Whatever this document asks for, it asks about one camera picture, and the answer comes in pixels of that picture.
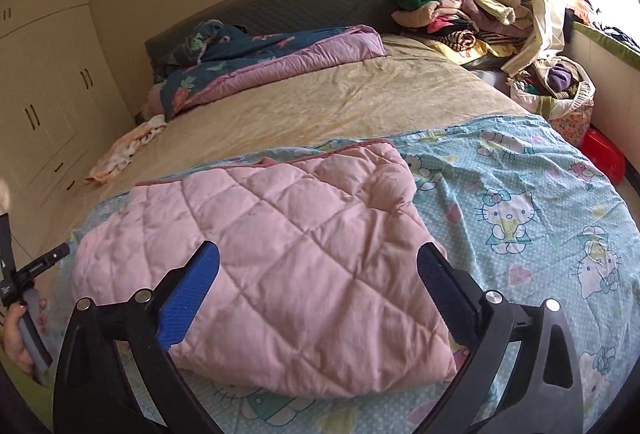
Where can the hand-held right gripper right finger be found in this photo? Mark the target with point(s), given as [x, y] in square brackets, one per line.
[445, 289]

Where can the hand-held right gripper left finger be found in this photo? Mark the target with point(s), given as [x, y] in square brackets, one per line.
[192, 294]

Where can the pink quilted jacket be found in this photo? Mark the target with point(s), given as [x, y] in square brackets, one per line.
[275, 239]

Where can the fabric basket of clothes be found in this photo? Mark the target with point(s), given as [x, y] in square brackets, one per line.
[570, 114]

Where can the pile of mixed clothes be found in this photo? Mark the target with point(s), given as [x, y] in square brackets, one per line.
[450, 9]

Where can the person's left hand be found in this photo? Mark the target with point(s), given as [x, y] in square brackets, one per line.
[14, 339]

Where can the cat-print light blue sheet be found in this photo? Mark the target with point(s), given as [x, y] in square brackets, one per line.
[525, 214]

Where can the pink and white crumpled cloth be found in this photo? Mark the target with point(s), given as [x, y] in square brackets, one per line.
[125, 149]

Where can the white wardrobe with drawers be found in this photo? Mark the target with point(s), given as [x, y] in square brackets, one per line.
[45, 89]

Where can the pink pillow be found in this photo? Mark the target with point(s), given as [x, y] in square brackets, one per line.
[152, 104]

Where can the red plastic box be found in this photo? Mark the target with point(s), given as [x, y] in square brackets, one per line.
[602, 154]

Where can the beige bed sheet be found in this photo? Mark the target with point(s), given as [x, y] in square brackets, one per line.
[325, 109]

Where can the floral blue quilt purple lining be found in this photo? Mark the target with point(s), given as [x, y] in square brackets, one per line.
[280, 59]

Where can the green windowsill cloth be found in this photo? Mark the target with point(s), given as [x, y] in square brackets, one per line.
[605, 39]

